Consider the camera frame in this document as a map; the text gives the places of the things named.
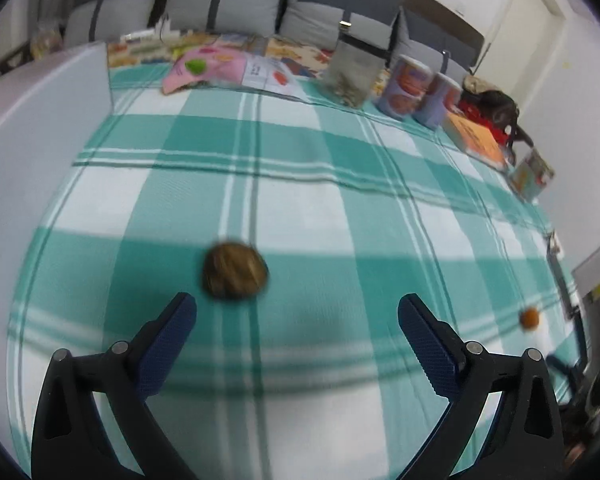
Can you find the grey cushion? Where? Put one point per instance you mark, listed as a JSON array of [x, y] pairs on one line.
[[430, 40], [320, 25], [115, 5], [240, 2]]

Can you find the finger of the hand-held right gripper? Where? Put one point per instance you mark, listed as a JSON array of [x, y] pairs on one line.
[[562, 370]]

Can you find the metal clip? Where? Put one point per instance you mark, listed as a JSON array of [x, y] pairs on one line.
[[553, 245]]

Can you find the purple labelled can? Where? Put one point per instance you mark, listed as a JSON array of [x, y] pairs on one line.
[[402, 87], [437, 102]]

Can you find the white door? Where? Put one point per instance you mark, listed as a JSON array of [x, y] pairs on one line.
[[527, 45]]

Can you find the tiny orange kumquat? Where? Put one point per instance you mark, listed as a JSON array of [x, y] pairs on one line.
[[530, 319]]

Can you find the colourful printed mat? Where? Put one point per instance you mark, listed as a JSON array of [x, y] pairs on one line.
[[300, 57]]

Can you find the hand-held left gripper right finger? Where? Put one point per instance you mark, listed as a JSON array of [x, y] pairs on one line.
[[430, 350]]

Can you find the orange book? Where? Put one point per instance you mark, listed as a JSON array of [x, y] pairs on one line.
[[475, 140]]

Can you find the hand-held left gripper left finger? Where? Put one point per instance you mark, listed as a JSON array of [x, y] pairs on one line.
[[167, 345]]

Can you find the white board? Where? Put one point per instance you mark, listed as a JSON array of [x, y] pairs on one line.
[[40, 135]]

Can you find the green checkered tablecloth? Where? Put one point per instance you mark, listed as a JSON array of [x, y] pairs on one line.
[[305, 200]]

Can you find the red cloth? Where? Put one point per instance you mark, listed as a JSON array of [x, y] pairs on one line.
[[485, 120]]

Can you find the metal edge bar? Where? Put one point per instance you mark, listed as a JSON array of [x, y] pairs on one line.
[[570, 305]]

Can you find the pink snack packet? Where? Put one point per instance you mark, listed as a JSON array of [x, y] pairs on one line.
[[205, 67]]

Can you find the white leaflet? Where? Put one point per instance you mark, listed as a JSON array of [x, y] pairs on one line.
[[272, 77]]

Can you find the dark bag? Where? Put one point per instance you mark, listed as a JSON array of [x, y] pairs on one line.
[[495, 97]]

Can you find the small printed carton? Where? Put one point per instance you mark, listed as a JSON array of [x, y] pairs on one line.
[[530, 175]]

